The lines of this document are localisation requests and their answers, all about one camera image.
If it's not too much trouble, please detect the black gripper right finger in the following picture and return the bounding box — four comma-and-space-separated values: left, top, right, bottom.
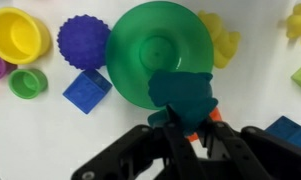
199, 119, 301, 180

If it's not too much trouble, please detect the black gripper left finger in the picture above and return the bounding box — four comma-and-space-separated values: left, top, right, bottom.
70, 105, 209, 180

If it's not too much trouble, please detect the teal rubber toy animal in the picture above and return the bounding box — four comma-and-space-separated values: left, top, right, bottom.
147, 69, 220, 136

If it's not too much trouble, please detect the blue square block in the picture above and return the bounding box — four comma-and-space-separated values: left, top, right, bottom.
62, 68, 113, 115

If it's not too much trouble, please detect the light blue rubber toy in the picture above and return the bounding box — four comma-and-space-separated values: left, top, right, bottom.
147, 109, 171, 129

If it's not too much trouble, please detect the dark blue foam cube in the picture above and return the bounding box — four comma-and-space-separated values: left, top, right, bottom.
265, 115, 301, 153

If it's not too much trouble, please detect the orange rubber toy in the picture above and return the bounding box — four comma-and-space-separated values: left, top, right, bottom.
186, 107, 223, 143

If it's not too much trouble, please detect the green translucent plastic bowl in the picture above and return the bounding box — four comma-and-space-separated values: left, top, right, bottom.
105, 0, 215, 111

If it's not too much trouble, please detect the yellow rubber toy animal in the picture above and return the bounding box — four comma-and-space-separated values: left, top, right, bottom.
197, 9, 242, 70

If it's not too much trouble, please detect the yellow spiky rubber toy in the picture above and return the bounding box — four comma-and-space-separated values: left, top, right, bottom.
285, 2, 301, 47

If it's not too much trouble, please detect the purple bumpy ball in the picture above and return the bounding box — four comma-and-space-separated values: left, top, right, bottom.
56, 14, 112, 71

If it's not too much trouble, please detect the small green cup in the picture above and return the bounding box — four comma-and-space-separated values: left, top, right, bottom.
7, 68, 49, 100

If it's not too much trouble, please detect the large yellow cup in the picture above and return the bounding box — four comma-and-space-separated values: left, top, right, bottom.
0, 6, 52, 66

